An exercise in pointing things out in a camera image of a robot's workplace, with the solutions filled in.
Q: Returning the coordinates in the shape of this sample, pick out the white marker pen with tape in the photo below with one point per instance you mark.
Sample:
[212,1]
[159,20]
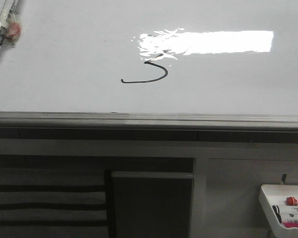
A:
[6,16]

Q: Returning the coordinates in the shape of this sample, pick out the black capped marker in tray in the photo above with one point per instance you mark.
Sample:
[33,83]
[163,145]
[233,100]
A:
[286,214]

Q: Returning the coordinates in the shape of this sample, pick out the grey slatted panel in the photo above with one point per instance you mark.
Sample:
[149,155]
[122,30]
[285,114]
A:
[48,197]

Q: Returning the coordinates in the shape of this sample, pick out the white plastic marker tray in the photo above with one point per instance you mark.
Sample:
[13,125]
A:
[271,194]

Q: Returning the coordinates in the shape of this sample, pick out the red capped marker in tray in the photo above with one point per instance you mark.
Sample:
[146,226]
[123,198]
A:
[292,201]

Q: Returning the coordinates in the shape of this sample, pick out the dark grey panel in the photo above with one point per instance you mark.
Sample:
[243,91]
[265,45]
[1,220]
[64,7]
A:
[153,204]

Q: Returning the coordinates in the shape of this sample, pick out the black tray hook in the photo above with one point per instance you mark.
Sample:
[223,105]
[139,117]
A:
[283,179]

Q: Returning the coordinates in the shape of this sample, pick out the white whiteboard surface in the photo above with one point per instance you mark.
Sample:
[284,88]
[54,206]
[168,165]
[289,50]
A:
[153,56]

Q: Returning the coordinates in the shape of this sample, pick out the grey whiteboard frame rail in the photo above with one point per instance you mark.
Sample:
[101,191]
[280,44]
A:
[154,127]

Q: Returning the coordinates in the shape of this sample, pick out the pink labelled marker in tray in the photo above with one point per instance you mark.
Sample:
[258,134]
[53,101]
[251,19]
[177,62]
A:
[295,224]

